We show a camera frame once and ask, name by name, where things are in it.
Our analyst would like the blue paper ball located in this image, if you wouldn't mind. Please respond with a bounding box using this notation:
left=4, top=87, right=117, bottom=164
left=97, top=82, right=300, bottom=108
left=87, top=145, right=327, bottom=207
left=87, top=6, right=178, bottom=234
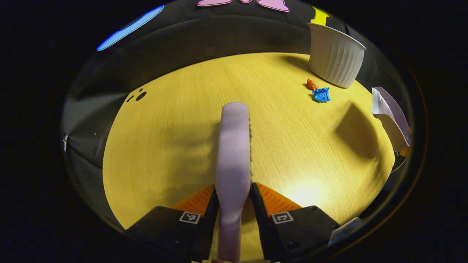
left=313, top=87, right=331, bottom=103

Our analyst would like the white ribbed garbage bin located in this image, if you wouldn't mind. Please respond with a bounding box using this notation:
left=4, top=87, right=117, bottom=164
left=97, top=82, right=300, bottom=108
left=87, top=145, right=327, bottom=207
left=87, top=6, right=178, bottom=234
left=307, top=23, right=367, bottom=89

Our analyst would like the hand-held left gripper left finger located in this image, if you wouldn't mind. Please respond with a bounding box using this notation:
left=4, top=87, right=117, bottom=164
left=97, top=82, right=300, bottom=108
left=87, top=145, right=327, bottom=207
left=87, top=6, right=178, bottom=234
left=126, top=184, right=220, bottom=263

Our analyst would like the small pink broom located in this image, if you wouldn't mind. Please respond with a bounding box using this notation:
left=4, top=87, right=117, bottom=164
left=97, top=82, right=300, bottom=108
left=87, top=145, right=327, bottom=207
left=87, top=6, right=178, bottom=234
left=215, top=102, right=253, bottom=263

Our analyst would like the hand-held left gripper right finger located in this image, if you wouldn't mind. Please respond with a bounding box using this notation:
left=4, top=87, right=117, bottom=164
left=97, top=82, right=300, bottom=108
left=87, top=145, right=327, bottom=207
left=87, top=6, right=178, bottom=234
left=250, top=182, right=340, bottom=263

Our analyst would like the yellow wooden desktop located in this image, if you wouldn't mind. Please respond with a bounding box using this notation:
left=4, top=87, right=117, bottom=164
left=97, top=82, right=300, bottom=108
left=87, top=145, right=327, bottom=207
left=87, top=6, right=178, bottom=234
left=102, top=52, right=397, bottom=263

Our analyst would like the black backdrop cloth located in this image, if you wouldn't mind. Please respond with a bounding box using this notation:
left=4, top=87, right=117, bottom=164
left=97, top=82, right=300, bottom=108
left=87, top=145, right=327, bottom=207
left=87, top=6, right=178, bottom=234
left=60, top=0, right=406, bottom=234

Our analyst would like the pink dustpan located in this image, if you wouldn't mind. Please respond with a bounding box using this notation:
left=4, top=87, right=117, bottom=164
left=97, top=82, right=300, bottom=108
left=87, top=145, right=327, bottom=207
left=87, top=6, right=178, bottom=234
left=371, top=87, right=411, bottom=153

